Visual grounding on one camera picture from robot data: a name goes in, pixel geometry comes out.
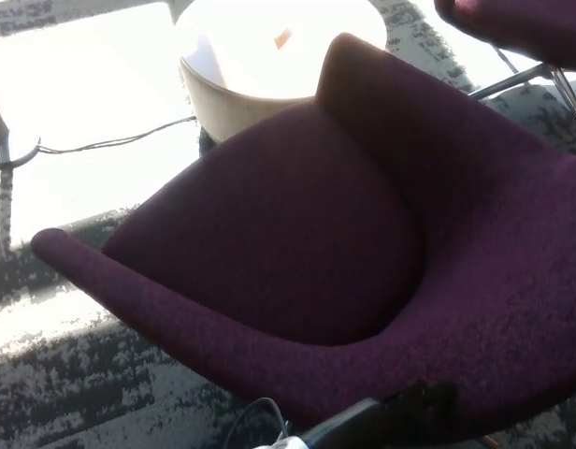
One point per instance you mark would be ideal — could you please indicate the curved metal stand base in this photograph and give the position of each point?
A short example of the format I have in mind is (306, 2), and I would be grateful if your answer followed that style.
(3, 140)

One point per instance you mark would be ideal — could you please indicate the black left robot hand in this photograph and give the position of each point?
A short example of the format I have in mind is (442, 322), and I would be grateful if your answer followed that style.
(419, 407)

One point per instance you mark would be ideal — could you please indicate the round white side table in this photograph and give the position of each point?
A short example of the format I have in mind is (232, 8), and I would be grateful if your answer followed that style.
(250, 47)

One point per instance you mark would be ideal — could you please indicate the small orange tag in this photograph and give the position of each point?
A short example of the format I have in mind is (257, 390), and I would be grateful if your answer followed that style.
(283, 39)

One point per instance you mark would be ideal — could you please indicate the purple fabric chair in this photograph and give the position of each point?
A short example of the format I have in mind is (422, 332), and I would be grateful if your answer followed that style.
(526, 28)

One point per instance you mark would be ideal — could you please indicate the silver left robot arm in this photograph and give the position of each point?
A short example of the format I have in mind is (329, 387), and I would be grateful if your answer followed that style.
(344, 421)

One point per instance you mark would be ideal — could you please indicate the purple fabric armchair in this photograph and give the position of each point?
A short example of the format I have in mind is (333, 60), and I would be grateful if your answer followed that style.
(292, 234)

